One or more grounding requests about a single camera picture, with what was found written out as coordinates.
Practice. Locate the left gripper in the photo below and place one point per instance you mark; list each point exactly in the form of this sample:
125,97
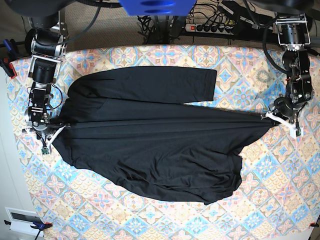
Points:
286,108

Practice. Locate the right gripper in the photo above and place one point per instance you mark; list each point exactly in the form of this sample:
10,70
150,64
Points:
38,121

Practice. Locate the black t-shirt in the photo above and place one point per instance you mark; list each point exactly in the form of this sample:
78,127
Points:
141,128

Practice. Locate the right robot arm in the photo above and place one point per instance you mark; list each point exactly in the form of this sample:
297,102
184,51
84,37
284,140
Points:
47,48

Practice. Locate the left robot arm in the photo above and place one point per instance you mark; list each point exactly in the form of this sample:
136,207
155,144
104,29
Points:
296,64

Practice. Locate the patterned tablecloth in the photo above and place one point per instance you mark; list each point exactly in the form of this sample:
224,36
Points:
280,190

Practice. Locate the white floor box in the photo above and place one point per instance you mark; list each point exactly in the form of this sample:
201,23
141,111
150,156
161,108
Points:
15,214

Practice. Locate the blue clamp lower left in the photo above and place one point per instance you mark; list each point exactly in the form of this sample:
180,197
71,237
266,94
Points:
37,225

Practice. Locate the blue clamp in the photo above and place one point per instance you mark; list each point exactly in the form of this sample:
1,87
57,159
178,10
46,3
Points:
37,225
5,62

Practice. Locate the blue clamp upper left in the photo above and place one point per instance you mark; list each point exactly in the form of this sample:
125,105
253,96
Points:
5,62

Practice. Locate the orange clamp lower right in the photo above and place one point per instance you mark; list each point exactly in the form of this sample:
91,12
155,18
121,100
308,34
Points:
314,225

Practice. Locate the white speaker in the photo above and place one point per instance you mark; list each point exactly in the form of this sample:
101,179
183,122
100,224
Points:
310,23

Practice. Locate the black round stool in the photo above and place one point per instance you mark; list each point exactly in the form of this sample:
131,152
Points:
28,40

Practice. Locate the white power strip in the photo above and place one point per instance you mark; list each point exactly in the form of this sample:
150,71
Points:
209,29

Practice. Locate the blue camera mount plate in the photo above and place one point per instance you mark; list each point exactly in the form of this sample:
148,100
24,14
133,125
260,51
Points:
157,7

